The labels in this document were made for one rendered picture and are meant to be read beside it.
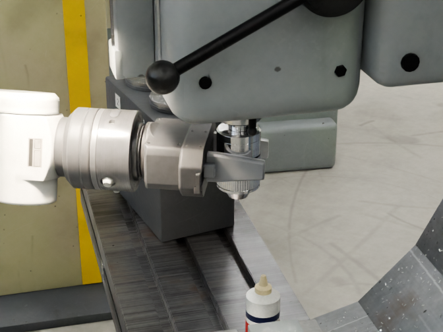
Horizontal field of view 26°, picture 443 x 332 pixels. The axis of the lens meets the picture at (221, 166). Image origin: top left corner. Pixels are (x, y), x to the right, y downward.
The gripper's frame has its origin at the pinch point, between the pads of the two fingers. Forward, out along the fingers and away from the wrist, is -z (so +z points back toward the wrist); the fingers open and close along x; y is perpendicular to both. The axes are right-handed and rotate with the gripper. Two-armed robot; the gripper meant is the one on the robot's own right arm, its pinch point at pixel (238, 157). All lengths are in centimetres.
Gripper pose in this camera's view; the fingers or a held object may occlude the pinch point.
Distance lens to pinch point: 102.3
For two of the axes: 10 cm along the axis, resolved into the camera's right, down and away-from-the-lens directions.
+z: -9.9, -0.6, 1.0
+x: 1.2, -4.2, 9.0
